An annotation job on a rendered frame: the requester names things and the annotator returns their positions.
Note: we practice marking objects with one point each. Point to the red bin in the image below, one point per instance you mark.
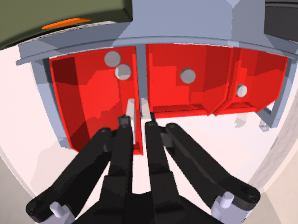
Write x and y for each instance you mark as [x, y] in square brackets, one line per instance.
[261, 72]
[90, 96]
[173, 97]

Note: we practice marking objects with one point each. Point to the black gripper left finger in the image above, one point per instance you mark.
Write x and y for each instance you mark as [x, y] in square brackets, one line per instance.
[63, 201]

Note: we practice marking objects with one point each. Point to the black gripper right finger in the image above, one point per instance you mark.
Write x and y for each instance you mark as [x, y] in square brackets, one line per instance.
[230, 199]

